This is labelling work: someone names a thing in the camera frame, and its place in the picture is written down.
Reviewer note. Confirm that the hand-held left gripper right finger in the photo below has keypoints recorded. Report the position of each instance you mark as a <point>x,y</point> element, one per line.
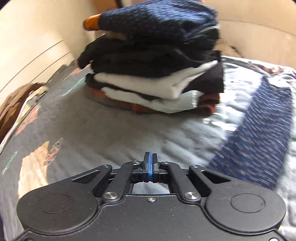
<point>154,163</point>

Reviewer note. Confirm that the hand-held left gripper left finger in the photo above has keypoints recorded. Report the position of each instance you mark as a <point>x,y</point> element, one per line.
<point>146,162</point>

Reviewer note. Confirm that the navy patterned pajama top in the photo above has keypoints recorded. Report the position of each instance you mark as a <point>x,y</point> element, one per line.
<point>254,129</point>

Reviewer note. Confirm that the stack of folded mixed clothes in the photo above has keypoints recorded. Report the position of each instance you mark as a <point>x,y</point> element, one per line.
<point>150,78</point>

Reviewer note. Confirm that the stack of folded brown clothes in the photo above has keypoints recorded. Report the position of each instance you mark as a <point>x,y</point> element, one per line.
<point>11,104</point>

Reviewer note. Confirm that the grey-blue printed quilt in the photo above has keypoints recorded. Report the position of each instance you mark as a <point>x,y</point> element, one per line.
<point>92,129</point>

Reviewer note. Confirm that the folded navy patterned garment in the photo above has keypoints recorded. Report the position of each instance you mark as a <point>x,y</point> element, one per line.
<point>150,20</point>

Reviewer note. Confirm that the white headboard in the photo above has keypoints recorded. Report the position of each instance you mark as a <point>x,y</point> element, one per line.
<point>34,46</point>

